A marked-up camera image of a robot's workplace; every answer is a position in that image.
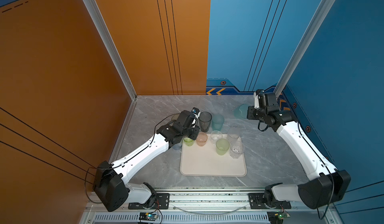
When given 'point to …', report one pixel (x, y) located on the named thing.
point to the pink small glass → (202, 138)
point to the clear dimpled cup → (233, 134)
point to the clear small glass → (215, 135)
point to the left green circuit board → (147, 216)
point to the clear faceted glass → (236, 149)
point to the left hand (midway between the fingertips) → (196, 126)
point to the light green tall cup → (222, 146)
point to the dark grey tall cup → (205, 119)
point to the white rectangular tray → (204, 161)
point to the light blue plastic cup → (178, 146)
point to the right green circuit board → (277, 217)
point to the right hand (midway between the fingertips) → (248, 110)
